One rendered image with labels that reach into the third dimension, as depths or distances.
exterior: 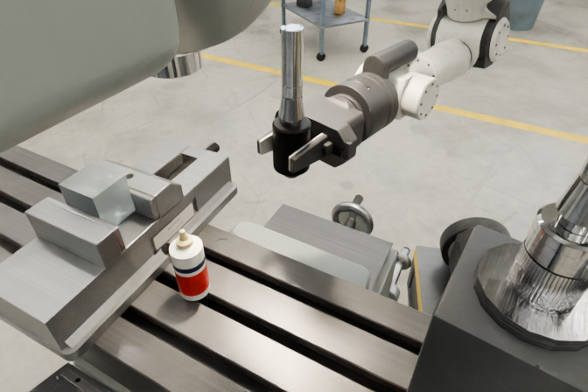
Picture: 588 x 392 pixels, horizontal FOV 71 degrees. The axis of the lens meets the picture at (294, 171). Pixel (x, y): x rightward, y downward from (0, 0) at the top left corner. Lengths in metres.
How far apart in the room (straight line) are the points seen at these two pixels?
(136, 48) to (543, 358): 0.31
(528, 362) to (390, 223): 1.78
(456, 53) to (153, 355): 0.66
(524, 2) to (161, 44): 4.94
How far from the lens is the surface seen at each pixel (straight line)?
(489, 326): 0.35
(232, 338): 0.54
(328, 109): 0.55
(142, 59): 0.17
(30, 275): 0.59
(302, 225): 0.94
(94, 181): 0.57
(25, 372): 1.84
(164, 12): 0.18
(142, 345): 0.56
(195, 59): 0.35
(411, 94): 0.63
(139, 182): 0.60
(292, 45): 0.44
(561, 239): 0.31
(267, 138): 0.51
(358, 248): 0.90
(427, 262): 1.41
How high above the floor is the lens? 1.42
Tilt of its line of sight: 37 degrees down
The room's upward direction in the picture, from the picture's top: straight up
